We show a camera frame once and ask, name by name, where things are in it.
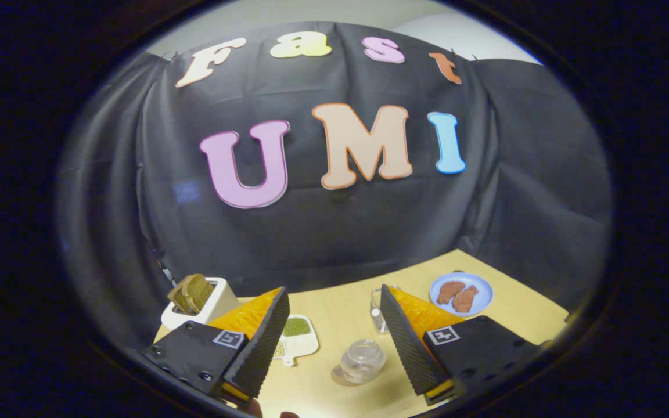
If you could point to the white toaster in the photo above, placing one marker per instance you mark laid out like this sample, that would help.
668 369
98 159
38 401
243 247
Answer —
224 299

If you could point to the white divided bean dish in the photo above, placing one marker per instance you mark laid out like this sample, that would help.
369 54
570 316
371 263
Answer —
305 342

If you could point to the brown toast slice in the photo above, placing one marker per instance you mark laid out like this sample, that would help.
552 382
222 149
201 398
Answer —
201 290
179 301

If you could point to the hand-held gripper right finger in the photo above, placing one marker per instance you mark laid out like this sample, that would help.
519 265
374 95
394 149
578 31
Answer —
407 348

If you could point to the clear glass bottle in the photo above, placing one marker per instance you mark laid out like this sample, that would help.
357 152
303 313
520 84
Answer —
363 360

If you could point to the brown meat piece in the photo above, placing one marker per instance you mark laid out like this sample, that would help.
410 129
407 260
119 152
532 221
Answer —
465 299
449 292

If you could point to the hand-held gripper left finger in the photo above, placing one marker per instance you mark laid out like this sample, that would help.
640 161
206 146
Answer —
262 348

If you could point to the light blue plate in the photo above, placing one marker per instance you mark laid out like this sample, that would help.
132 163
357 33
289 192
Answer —
482 290

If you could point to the light wooden table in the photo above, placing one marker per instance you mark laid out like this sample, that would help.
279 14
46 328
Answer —
340 313

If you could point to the clear ribbed glass cup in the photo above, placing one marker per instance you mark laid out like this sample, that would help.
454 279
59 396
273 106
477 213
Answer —
376 313

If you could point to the black backdrop cloth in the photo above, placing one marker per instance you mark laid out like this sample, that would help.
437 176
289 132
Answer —
340 232

